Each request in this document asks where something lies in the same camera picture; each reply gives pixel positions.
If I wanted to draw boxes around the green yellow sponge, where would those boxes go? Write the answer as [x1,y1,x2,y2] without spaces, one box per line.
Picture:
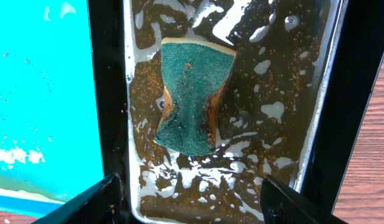
[154,37,236,156]

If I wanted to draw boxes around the black water basin tray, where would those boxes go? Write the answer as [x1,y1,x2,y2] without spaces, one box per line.
[88,1,384,223]

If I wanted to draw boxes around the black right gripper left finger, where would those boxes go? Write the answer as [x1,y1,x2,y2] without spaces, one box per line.
[33,174,123,224]

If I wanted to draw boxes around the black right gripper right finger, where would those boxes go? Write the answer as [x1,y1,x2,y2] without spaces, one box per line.
[260,175,347,224]

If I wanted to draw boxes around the teal plastic tray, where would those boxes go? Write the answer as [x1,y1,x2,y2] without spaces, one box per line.
[0,0,104,217]

